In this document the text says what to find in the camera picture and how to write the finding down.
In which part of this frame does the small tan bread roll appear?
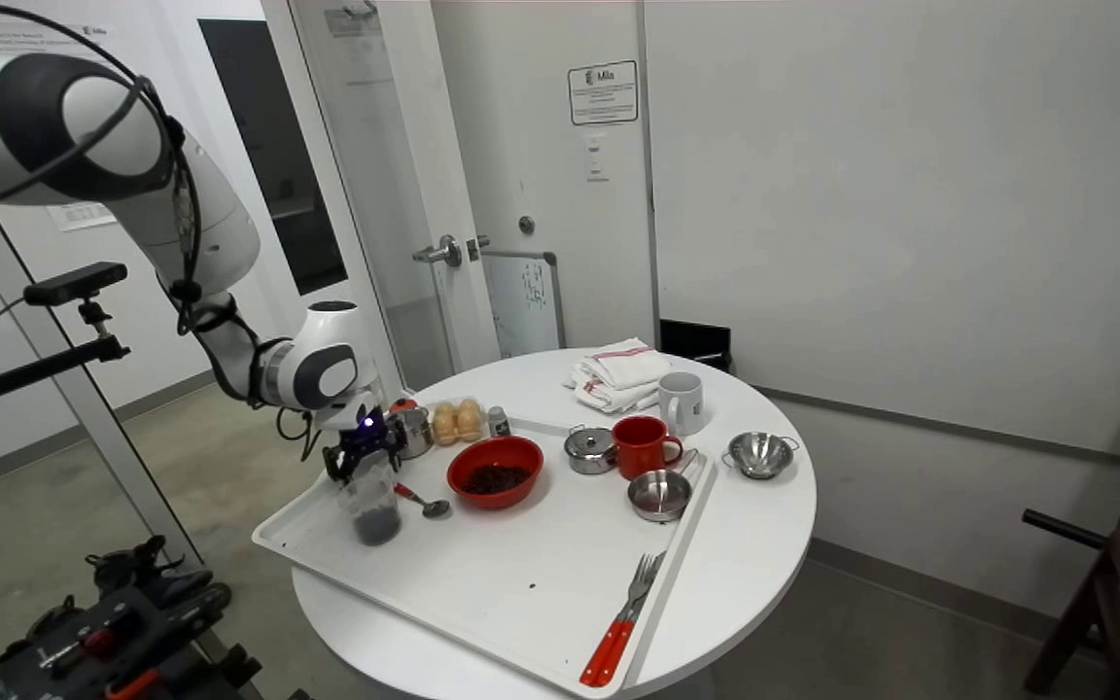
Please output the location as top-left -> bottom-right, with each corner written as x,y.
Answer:
454,398 -> 495,442
428,399 -> 463,449

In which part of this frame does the orange handled steel spoon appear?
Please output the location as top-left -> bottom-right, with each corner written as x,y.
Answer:
388,477 -> 454,520

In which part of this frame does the black box by wall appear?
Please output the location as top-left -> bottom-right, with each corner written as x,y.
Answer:
656,315 -> 737,375

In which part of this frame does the aluminium frame pole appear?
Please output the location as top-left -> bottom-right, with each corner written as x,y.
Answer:
0,191 -> 223,598

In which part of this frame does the white door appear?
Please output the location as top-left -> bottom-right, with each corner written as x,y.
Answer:
285,0 -> 502,390

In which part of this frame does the small steel bowl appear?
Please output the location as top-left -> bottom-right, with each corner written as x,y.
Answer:
725,429 -> 803,482
562,425 -> 617,477
622,467 -> 696,524

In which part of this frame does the white plastic tray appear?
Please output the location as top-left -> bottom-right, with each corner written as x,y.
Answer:
250,385 -> 727,700

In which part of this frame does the steel pot with lid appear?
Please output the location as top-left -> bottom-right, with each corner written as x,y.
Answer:
383,399 -> 436,464

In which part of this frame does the clear plastic measuring cup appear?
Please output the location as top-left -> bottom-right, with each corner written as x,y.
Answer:
345,458 -> 406,550

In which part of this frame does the white light switch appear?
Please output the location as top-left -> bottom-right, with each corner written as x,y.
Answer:
578,136 -> 613,185

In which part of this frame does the white wall sign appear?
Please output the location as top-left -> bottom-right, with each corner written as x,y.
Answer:
564,58 -> 643,127

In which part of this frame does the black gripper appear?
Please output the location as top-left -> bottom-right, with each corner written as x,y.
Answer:
324,403 -> 401,490

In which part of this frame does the dark brown beans pile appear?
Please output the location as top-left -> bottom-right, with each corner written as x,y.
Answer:
463,458 -> 532,499

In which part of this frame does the orange handled knife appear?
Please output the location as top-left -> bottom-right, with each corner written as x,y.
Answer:
576,550 -> 670,691

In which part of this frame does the white red striped towel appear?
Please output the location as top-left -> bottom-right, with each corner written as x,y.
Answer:
562,337 -> 670,419

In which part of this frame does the red mug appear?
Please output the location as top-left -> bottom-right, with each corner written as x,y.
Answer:
612,412 -> 689,482

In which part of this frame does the orange bowl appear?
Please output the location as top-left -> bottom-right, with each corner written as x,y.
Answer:
445,430 -> 550,512

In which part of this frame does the silver door lever handle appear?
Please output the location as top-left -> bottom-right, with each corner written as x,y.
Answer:
410,233 -> 468,271

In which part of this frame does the black camera on stand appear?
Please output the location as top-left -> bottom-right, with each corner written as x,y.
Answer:
24,261 -> 131,310

